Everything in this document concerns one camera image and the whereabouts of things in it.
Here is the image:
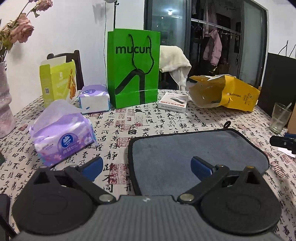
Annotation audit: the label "pink ceramic vase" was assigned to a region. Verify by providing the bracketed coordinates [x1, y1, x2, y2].
[0, 62, 16, 138]

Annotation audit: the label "purple tissue pack front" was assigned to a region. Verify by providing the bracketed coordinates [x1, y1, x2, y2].
[29, 99, 96, 167]

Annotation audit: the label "yellow-green snack box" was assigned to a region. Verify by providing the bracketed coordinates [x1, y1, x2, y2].
[39, 56, 78, 107]

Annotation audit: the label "studio light on stand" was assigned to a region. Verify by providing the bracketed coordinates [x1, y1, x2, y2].
[104, 0, 119, 29]

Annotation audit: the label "cream cloth on chair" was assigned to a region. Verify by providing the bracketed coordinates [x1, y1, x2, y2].
[159, 45, 192, 91]

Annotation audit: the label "calligraphy print tablecloth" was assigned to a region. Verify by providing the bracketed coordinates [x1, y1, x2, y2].
[1, 97, 295, 240]

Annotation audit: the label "grey towel black trim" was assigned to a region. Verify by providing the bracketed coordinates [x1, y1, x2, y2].
[128, 128, 269, 197]

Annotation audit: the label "black sliding glass door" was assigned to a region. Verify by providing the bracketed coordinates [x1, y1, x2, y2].
[144, 1, 268, 87]

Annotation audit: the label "green paper shopping bag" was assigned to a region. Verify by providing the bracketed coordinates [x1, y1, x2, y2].
[107, 29, 161, 109]

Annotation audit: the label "black chair right side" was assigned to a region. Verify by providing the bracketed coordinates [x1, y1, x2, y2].
[258, 53, 296, 116]

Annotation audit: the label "small white red box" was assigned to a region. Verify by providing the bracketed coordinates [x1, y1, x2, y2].
[158, 92, 188, 113]

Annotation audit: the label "yellow paper bag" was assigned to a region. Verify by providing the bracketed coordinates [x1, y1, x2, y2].
[189, 74, 260, 112]

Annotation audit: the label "clear drinking glass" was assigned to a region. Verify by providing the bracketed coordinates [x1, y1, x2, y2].
[269, 102, 292, 134]

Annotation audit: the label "metal clothes rail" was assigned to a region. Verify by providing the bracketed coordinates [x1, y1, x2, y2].
[191, 18, 241, 36]

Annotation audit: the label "dried pink roses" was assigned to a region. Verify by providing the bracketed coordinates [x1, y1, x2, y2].
[1, 0, 53, 62]

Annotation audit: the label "pink jacket on rack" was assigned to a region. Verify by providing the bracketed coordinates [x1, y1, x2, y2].
[203, 4, 223, 67]

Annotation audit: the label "dark wooden chair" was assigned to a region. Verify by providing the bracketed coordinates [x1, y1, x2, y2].
[47, 50, 84, 90]

